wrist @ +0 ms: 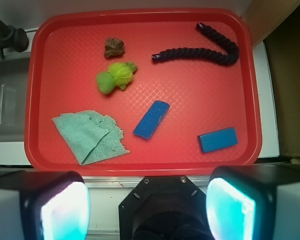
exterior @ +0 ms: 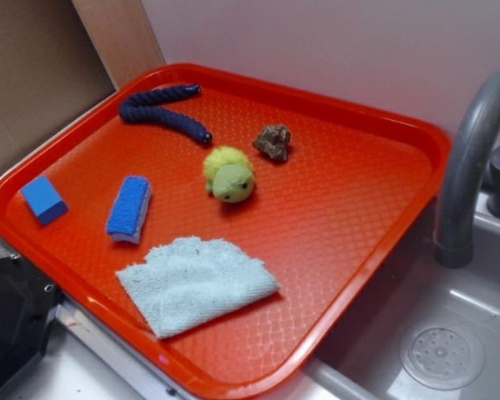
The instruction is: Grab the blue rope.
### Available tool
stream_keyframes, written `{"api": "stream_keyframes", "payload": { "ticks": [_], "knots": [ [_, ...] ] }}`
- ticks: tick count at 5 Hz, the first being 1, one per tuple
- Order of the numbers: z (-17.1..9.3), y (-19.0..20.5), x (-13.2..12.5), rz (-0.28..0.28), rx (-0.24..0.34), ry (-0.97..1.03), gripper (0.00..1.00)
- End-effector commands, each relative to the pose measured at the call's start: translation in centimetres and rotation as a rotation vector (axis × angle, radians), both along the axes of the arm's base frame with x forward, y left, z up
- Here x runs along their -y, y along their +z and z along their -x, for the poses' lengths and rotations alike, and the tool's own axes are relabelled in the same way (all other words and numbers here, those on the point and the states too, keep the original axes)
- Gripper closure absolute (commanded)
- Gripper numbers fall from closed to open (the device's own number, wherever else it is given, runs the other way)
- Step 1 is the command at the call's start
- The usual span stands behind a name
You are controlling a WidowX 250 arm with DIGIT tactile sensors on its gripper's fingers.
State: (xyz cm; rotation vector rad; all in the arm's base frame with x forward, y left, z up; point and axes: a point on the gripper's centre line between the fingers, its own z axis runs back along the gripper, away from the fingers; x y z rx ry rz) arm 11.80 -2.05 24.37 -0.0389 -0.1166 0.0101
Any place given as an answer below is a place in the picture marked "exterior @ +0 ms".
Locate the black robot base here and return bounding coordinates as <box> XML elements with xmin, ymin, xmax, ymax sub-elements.
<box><xmin>0</xmin><ymin>254</ymin><xmax>62</xmax><ymax>393</ymax></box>

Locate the green plush turtle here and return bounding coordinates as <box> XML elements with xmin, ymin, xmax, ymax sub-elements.
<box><xmin>202</xmin><ymin>146</ymin><xmax>255</xmax><ymax>203</ymax></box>

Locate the orange plastic tray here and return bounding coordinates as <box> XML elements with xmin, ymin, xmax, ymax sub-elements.
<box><xmin>0</xmin><ymin>64</ymin><xmax>450</xmax><ymax>399</ymax></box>

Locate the brown rock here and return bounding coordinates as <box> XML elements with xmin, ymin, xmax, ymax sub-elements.
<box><xmin>252</xmin><ymin>125</ymin><xmax>292</xmax><ymax>163</ymax></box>

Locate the light blue cloth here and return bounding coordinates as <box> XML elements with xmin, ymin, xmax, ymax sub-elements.
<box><xmin>116</xmin><ymin>237</ymin><xmax>281</xmax><ymax>339</ymax></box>

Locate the blue white sponge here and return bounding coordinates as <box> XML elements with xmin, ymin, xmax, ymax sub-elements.
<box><xmin>106</xmin><ymin>176</ymin><xmax>152</xmax><ymax>244</ymax></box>

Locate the blue rectangular block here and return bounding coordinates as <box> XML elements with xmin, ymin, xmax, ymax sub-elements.
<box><xmin>21</xmin><ymin>176</ymin><xmax>68</xmax><ymax>226</ymax></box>

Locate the grey toy faucet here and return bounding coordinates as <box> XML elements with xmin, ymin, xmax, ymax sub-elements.
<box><xmin>433</xmin><ymin>71</ymin><xmax>500</xmax><ymax>268</ymax></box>

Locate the wooden board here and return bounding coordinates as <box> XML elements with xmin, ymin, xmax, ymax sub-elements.
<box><xmin>72</xmin><ymin>0</ymin><xmax>166</xmax><ymax>89</ymax></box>

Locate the grey toy sink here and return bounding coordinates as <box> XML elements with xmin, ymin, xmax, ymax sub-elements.
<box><xmin>303</xmin><ymin>189</ymin><xmax>500</xmax><ymax>400</ymax></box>

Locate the cardboard panel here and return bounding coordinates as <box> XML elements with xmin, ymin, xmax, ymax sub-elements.
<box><xmin>0</xmin><ymin>1</ymin><xmax>115</xmax><ymax>176</ymax></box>

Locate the dark blue rope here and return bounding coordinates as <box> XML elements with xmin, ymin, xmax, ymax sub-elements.
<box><xmin>118</xmin><ymin>83</ymin><xmax>214</xmax><ymax>147</ymax></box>

